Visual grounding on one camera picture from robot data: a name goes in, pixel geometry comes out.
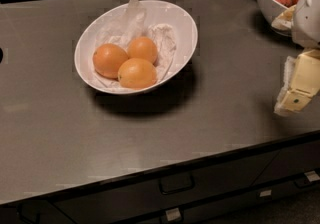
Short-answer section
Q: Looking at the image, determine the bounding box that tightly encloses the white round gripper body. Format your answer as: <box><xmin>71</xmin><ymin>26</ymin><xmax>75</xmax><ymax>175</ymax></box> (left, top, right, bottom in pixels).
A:
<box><xmin>292</xmin><ymin>0</ymin><xmax>320</xmax><ymax>48</ymax></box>

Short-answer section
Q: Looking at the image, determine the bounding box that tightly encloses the left drawer handle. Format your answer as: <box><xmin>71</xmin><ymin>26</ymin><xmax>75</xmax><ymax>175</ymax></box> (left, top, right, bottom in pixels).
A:
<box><xmin>17</xmin><ymin>201</ymin><xmax>41</xmax><ymax>224</ymax></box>

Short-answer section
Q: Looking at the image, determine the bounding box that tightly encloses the small white drawer label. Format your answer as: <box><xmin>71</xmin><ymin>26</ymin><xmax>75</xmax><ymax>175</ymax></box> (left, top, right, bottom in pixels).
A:
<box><xmin>259</xmin><ymin>189</ymin><xmax>272</xmax><ymax>198</ymax></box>

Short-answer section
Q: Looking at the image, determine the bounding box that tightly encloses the orange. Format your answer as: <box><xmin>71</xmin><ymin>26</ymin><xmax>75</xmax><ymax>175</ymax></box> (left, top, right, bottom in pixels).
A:
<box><xmin>127</xmin><ymin>36</ymin><xmax>158</xmax><ymax>64</ymax></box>
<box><xmin>118</xmin><ymin>58</ymin><xmax>157</xmax><ymax>89</ymax></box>
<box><xmin>92</xmin><ymin>43</ymin><xmax>128</xmax><ymax>79</ymax></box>

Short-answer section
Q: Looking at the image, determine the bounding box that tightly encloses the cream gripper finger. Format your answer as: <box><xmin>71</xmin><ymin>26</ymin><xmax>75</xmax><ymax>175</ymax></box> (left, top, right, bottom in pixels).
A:
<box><xmin>274</xmin><ymin>48</ymin><xmax>320</xmax><ymax>116</ymax></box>
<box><xmin>271</xmin><ymin>5</ymin><xmax>296</xmax><ymax>31</ymax></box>

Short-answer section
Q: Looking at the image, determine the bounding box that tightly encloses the white paper liner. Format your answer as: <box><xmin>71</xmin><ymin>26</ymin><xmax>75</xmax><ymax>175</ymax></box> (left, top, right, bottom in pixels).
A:
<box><xmin>95</xmin><ymin>0</ymin><xmax>176</xmax><ymax>83</ymax></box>

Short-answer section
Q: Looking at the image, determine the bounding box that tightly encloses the upper middle drawer handle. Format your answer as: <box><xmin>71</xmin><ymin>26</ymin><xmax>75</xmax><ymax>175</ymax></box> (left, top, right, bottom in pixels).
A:
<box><xmin>158</xmin><ymin>173</ymin><xmax>195</xmax><ymax>195</ymax></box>

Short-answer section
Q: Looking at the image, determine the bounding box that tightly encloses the white oval bowl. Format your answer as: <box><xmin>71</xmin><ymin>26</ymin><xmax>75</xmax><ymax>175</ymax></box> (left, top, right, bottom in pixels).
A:
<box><xmin>74</xmin><ymin>0</ymin><xmax>198</xmax><ymax>95</ymax></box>

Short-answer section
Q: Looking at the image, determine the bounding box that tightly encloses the right drawer handle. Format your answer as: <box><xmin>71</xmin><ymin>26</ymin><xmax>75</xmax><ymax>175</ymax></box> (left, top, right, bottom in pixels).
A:
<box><xmin>294</xmin><ymin>170</ymin><xmax>320</xmax><ymax>189</ymax></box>

